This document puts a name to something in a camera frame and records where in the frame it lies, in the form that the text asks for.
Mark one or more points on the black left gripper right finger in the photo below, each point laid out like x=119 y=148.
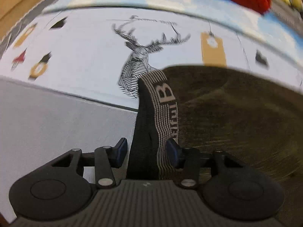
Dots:
x=190 y=160

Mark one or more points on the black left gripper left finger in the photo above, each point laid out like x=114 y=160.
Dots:
x=103 y=160

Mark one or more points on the olive green corduroy pants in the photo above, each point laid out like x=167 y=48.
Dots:
x=208 y=108

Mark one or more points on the grey and patterned bed sheet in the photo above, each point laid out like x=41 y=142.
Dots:
x=59 y=77

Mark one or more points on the light blue cloud blanket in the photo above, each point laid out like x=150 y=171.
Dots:
x=165 y=2

